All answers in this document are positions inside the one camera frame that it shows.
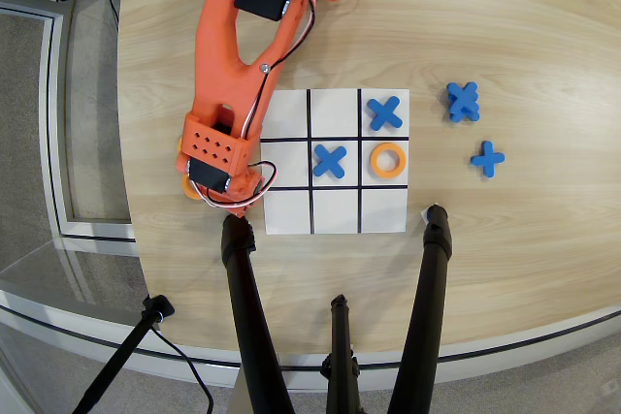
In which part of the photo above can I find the thin black stand pole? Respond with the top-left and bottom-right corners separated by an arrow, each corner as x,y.
71,294 -> 176,414

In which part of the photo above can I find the white tic-tac-toe board sheet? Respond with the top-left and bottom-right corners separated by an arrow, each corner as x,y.
258,88 -> 411,236

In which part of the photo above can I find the metal framed glass panel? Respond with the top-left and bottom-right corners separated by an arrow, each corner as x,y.
0,0 -> 142,255

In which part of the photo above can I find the blue cross piece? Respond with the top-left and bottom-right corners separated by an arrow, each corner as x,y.
448,93 -> 481,123
445,81 -> 480,114
469,140 -> 507,179
366,95 -> 405,133
312,143 -> 348,179

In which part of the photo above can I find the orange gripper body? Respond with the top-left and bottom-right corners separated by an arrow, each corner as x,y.
175,156 -> 267,219

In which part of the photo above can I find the black cable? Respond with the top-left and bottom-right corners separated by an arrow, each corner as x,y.
149,324 -> 214,414

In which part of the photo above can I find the short black tripod leg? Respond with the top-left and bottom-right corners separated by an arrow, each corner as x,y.
319,294 -> 364,414

